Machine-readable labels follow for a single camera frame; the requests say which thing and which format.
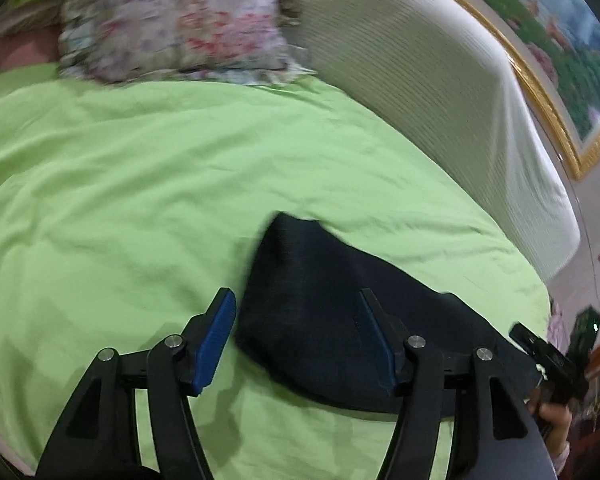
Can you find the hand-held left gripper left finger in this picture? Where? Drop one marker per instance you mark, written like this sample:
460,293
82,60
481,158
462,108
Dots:
215,334

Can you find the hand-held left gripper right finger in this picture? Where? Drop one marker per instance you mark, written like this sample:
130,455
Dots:
380,345

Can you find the dark navy pants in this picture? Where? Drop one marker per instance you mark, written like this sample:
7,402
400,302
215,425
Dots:
340,320

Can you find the person's right hand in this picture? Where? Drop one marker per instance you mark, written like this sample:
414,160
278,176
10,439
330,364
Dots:
552,422

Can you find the green bed sheet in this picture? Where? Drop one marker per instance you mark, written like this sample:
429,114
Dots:
190,195

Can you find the white ribbed headboard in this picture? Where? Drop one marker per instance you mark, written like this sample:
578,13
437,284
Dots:
430,90

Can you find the floral pillow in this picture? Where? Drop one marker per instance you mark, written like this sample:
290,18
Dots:
180,17

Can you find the gold framed landscape painting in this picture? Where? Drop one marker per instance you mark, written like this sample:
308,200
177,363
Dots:
540,30

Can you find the pink pillow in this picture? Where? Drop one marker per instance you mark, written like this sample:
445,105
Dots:
20,52

